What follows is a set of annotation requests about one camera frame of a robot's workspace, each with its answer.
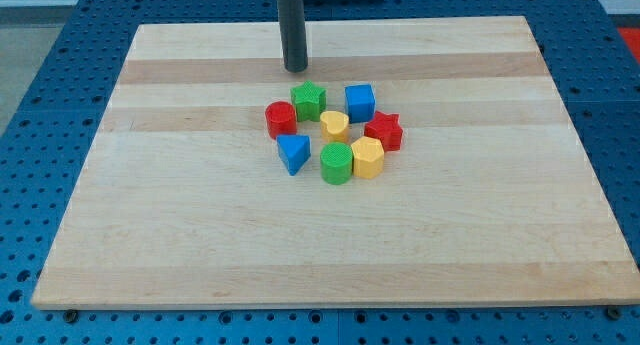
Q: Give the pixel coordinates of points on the green cylinder block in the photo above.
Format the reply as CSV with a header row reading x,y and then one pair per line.
x,y
336,163

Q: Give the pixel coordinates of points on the green star block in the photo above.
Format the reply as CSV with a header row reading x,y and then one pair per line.
x,y
309,101

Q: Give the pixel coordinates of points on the red star block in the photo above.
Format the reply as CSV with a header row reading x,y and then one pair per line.
x,y
387,129

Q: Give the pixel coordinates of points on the red cylinder block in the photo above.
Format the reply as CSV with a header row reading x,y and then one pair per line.
x,y
281,119

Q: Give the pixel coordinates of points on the wooden board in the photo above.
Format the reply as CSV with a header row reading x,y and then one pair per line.
x,y
183,203

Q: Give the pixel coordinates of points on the yellow hexagon block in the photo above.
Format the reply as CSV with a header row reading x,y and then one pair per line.
x,y
368,157

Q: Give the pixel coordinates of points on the yellow heart block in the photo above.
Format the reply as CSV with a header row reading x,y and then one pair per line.
x,y
334,126

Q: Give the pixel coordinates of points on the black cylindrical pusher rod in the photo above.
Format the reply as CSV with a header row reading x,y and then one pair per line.
x,y
291,20

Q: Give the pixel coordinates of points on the blue triangle block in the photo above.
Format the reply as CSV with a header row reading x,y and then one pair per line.
x,y
294,151

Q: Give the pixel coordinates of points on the blue perforated table plate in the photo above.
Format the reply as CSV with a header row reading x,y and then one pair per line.
x,y
46,142

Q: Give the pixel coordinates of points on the blue cube block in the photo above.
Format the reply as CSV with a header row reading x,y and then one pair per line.
x,y
360,103

